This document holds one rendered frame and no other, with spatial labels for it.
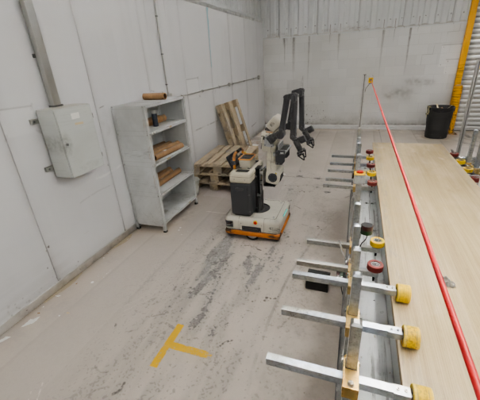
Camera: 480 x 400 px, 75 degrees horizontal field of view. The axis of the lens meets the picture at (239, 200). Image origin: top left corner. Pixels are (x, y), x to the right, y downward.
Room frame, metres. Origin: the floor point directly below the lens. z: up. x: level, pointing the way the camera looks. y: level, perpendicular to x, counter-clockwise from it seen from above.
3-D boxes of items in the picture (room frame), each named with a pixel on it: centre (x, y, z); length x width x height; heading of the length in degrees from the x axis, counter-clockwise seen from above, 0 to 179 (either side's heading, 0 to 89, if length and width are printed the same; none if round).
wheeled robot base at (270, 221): (3.41, -0.23, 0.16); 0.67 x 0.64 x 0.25; 69
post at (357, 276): (0.96, -0.43, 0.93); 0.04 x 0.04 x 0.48; 69
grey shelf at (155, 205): (3.93, 1.00, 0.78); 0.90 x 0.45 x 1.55; 159
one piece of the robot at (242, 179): (3.44, -0.14, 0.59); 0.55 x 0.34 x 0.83; 159
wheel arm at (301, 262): (1.42, -0.52, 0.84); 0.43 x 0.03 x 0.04; 69
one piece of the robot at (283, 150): (3.30, -0.50, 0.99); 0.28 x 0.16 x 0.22; 159
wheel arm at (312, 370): (0.70, -0.30, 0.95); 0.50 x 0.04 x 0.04; 69
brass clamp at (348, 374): (0.70, -0.34, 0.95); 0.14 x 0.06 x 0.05; 159
